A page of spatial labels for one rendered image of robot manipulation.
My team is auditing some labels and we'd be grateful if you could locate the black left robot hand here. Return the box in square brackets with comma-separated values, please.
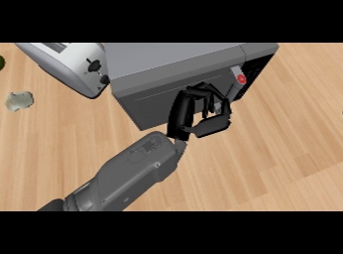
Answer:
[166, 81, 236, 142]

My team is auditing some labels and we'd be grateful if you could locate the grey microwave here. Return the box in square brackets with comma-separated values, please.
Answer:
[101, 43, 281, 132]

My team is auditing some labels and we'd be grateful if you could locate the white toaster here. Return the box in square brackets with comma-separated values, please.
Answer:
[16, 43, 112, 100]

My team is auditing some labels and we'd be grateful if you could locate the pale lumpy vegetable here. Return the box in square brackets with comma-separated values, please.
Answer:
[4, 90, 36, 113]

